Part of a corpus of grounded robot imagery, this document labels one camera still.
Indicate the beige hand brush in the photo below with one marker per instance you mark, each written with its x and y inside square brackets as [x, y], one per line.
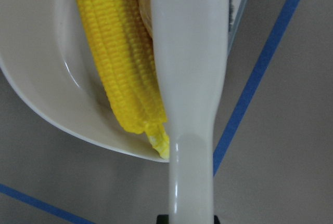
[191, 43]

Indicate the yellow toy corn cob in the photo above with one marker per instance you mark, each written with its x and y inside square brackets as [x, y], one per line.
[123, 56]

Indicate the beige plastic dustpan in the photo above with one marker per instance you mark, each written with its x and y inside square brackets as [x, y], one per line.
[46, 59]

